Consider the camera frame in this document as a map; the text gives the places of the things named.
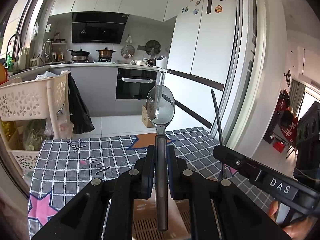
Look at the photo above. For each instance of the black kitchen faucet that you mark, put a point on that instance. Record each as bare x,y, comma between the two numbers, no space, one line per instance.
14,44

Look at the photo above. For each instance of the copper pot on stove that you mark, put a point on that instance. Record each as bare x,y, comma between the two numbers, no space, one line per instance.
105,55

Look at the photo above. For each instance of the beige perforated storage cart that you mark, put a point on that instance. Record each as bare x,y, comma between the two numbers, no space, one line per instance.
21,102

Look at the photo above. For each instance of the black range hood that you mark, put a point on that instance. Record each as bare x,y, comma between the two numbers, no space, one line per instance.
98,27

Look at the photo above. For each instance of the grey checked tablecloth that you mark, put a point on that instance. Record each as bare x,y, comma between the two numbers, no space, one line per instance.
64,167

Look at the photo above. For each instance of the person's hand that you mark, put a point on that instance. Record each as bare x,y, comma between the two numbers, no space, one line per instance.
295,225

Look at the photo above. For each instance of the black bag on cart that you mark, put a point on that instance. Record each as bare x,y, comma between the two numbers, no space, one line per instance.
79,113

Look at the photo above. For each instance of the black built-in oven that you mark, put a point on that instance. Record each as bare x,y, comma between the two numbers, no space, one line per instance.
134,84

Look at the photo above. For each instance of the white refrigerator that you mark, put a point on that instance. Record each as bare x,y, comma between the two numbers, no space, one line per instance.
199,58

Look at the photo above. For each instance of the dark handled steel spoon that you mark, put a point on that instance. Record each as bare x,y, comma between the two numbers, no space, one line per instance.
160,106

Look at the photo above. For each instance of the cardboard box on floor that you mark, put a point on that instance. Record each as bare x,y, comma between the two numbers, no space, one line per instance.
145,118

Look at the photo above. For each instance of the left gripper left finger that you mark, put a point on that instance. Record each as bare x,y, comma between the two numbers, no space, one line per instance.
103,209

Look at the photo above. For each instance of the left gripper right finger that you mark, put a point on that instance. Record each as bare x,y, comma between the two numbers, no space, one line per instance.
218,211

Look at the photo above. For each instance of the red toolbox on floor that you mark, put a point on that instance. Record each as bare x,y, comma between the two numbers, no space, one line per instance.
280,146

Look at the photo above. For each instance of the black wok on stove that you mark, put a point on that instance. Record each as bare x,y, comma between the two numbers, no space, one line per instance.
79,55

